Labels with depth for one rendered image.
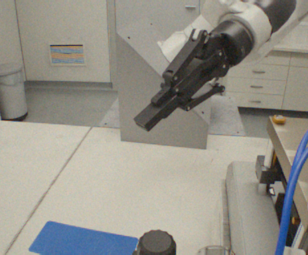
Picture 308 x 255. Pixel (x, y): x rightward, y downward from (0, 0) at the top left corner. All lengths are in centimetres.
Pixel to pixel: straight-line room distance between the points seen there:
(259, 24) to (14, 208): 71
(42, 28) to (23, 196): 322
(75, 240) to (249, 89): 259
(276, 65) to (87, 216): 256
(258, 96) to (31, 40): 281
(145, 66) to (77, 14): 283
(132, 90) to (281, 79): 229
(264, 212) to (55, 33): 362
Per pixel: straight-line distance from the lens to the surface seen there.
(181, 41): 107
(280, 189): 50
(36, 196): 85
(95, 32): 365
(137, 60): 91
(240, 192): 43
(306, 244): 28
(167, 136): 99
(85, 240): 70
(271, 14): 58
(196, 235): 70
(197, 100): 49
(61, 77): 397
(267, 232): 38
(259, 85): 305
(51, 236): 72
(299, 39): 312
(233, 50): 51
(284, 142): 33
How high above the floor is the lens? 126
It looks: 27 degrees down
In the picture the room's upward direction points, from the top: straight up
